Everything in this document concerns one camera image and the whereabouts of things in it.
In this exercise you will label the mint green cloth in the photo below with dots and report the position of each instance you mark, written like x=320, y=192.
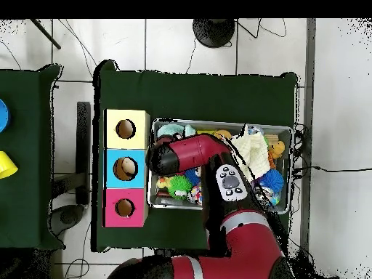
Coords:
x=170, y=130

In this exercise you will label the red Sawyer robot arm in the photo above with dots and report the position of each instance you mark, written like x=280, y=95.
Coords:
x=247, y=247

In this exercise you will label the wooden three-hole box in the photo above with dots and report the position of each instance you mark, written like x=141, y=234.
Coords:
x=116, y=174

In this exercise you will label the silver mesh bin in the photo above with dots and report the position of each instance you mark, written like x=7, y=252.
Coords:
x=286, y=174

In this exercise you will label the green spiky ball toy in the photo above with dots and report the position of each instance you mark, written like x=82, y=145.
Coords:
x=178, y=184

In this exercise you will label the toy burger bun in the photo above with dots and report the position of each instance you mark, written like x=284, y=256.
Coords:
x=222, y=134

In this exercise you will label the polka dot cloth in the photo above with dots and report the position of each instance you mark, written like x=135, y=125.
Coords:
x=196, y=194

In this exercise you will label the cream white cloth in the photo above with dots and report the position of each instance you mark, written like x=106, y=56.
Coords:
x=255, y=151

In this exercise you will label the blue spiky ball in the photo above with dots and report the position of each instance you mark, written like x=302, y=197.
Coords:
x=271, y=180

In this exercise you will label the orange plush toy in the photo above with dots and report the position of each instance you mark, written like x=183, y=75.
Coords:
x=277, y=148

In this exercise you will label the black upright panel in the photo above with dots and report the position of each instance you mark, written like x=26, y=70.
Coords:
x=83, y=145

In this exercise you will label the black round stand base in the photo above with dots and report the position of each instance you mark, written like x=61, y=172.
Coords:
x=213, y=32

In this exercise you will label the dark green side tablecloth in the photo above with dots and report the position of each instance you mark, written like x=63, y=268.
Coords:
x=26, y=189

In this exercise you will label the yellow cup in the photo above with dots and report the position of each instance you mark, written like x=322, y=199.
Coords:
x=5, y=165

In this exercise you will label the black rod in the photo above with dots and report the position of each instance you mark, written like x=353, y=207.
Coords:
x=46, y=34

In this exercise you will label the blue cup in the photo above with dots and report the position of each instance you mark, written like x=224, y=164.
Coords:
x=3, y=116

